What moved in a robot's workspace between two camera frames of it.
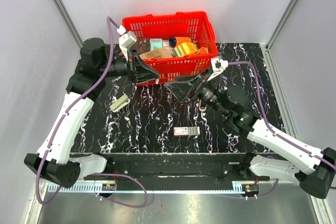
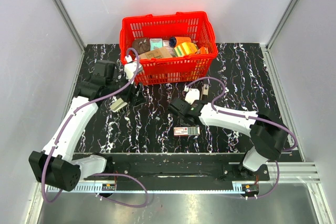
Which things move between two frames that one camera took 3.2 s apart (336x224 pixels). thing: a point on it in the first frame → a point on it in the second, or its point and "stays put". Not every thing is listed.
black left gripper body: [131, 64] → [128, 96]
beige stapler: [120, 103] stays put
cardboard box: [159, 52] stays put
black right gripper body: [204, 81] → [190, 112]
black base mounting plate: [175, 171] stays put
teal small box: [155, 43] stays put
